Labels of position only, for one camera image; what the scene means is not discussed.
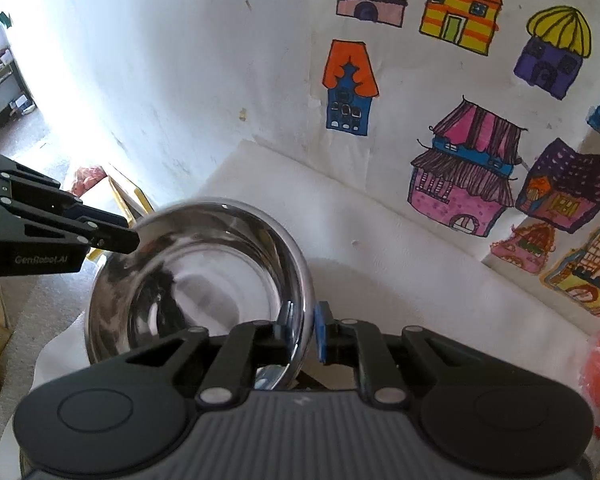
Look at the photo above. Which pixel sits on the white printed tablecloth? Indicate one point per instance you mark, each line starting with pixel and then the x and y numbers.
pixel 380 260

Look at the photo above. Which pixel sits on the colourful house drawing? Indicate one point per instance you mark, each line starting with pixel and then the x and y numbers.
pixel 460 160

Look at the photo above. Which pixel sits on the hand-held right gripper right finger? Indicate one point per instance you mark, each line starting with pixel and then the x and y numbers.
pixel 322 335

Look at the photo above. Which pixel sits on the cluttered shelf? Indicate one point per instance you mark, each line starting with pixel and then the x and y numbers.
pixel 0 85

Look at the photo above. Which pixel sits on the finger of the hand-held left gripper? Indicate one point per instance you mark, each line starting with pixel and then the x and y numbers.
pixel 112 240
pixel 40 182

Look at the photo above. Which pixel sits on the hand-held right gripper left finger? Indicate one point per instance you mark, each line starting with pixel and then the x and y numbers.
pixel 240 355

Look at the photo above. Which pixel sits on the yellow board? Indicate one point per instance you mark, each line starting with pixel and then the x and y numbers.
pixel 130 195

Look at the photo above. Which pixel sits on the pink bag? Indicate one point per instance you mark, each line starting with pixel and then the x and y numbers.
pixel 87 180

